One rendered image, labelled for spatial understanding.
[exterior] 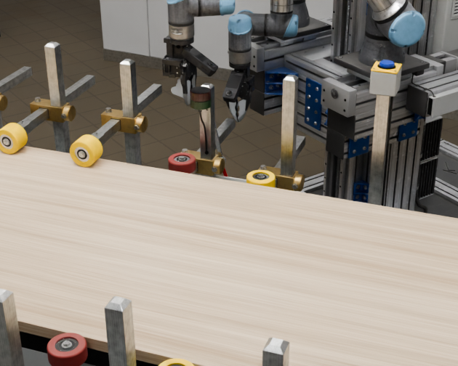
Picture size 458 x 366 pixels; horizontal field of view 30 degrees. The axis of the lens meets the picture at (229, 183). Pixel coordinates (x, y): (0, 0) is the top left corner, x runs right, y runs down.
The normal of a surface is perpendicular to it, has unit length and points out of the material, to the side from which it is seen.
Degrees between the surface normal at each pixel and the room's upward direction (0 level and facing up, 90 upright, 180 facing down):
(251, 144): 0
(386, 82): 90
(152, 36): 90
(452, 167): 0
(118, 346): 90
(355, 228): 0
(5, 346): 90
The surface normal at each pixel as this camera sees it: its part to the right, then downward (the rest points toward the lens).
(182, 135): 0.00, -0.88
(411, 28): 0.27, 0.54
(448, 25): 0.56, 0.39
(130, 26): -0.43, 0.43
